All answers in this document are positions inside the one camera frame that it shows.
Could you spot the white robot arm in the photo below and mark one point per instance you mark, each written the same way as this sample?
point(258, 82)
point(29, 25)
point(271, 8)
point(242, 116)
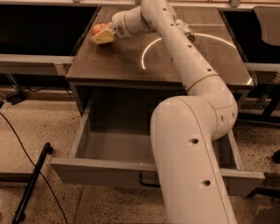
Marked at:
point(182, 128)

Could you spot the grey open top drawer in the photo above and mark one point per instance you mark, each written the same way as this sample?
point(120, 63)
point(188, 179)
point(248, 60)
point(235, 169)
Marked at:
point(113, 145)

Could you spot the grey side table left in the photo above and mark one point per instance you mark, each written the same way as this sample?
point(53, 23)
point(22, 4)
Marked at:
point(42, 65)

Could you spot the black drawer handle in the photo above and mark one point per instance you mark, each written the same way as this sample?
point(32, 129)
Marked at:
point(149, 181)

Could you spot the red apple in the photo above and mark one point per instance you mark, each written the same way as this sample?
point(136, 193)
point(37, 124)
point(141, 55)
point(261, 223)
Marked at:
point(98, 28)

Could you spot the dark office chair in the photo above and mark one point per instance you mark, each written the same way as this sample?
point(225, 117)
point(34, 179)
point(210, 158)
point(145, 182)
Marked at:
point(269, 21)

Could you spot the black floor stand bar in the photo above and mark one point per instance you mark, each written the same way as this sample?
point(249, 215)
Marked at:
point(19, 214)

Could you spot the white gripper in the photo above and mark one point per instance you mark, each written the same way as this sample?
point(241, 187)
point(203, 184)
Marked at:
point(118, 28)

